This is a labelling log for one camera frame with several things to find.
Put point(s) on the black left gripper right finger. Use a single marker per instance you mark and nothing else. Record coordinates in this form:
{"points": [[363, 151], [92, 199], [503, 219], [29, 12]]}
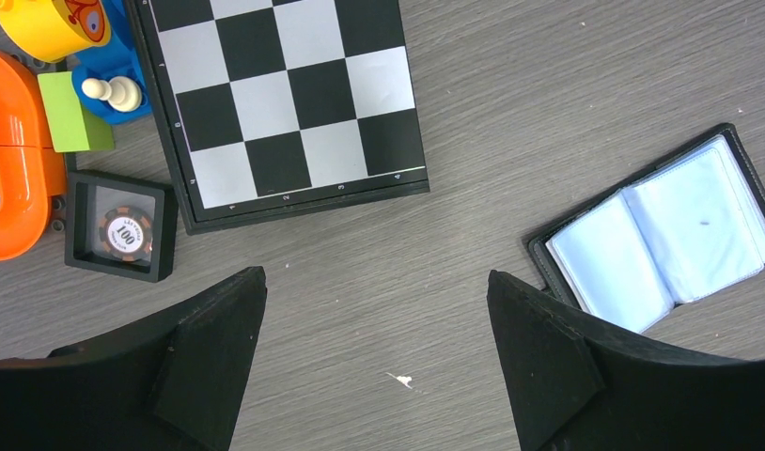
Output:
{"points": [[576, 382]]}

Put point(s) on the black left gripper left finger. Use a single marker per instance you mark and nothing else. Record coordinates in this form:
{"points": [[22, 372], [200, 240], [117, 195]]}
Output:
{"points": [[174, 380]]}

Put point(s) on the black leather card holder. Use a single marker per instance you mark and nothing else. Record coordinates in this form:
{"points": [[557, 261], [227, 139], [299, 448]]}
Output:
{"points": [[675, 232]]}

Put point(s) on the grey toy baseplate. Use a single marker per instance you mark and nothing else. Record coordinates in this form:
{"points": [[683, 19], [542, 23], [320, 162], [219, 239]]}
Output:
{"points": [[52, 205]]}

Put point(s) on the orange curved toy track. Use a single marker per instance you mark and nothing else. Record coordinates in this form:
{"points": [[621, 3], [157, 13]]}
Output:
{"points": [[15, 174]]}

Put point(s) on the lime green block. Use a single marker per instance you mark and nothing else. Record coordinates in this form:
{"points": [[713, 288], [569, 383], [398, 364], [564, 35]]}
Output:
{"points": [[73, 128]]}

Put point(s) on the black and silver chessboard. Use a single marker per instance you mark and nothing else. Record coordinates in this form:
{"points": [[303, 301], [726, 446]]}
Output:
{"points": [[273, 109]]}

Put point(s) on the white chess pawn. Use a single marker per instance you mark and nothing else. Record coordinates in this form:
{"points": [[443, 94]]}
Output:
{"points": [[122, 93]]}

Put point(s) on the blue toy brick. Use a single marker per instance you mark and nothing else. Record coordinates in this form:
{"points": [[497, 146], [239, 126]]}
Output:
{"points": [[117, 58]]}

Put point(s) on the yellow toy brick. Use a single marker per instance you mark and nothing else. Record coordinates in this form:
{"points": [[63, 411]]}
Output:
{"points": [[50, 30]]}

